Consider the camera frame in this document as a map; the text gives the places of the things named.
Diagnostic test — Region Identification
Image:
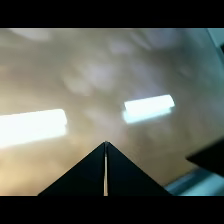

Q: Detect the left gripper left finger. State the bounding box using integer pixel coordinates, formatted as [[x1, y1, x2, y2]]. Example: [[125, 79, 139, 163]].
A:
[[37, 141, 106, 197]]

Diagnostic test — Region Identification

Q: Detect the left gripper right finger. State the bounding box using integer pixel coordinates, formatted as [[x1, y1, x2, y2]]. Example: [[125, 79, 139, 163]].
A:
[[106, 141, 172, 197]]

